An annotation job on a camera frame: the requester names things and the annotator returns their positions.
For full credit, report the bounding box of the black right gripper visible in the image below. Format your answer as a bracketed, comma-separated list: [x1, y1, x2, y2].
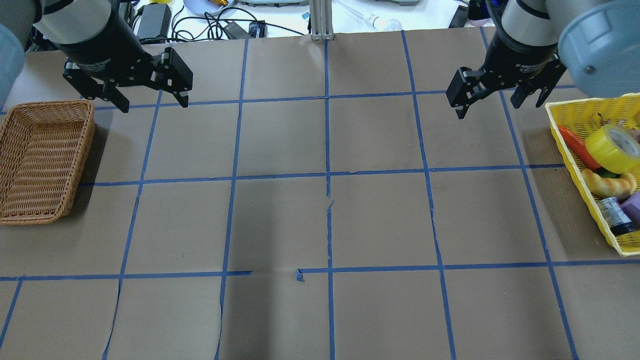
[445, 17, 567, 120]

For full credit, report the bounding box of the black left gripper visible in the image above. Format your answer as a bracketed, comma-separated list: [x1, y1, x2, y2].
[59, 13, 194, 114]

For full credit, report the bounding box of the yellow tape roll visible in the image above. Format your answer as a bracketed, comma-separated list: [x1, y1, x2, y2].
[585, 124, 640, 174]

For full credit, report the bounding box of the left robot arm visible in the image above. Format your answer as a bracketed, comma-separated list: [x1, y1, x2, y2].
[0, 0, 194, 113]

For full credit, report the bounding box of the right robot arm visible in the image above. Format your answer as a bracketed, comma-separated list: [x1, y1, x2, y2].
[446, 0, 640, 119]

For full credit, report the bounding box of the black power adapter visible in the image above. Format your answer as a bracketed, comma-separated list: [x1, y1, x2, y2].
[135, 2, 172, 44]

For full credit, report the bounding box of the white bowl with orange item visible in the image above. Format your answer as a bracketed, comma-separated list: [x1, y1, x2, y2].
[182, 0, 236, 17]

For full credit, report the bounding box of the orange toy carrot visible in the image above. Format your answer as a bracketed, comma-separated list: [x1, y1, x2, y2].
[557, 125, 602, 172]

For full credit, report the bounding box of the brown wicker basket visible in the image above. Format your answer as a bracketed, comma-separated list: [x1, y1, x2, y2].
[0, 99, 96, 226]

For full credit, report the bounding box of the yellow plastic basket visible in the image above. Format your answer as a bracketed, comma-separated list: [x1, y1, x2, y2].
[545, 93, 640, 256]

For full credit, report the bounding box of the white light bulb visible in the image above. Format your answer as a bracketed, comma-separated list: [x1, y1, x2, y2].
[365, 14, 403, 32]

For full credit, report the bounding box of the yellow toy croissant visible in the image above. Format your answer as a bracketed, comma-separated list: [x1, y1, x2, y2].
[581, 168, 637, 200]

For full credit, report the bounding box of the purple cube block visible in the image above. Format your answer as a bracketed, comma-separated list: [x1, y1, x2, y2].
[620, 191, 640, 231]

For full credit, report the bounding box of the small dark bottle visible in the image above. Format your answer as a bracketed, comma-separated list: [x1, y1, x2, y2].
[596, 197, 637, 237]

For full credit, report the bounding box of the aluminium frame post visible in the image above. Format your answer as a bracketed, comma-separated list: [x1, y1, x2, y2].
[308, 0, 335, 41]

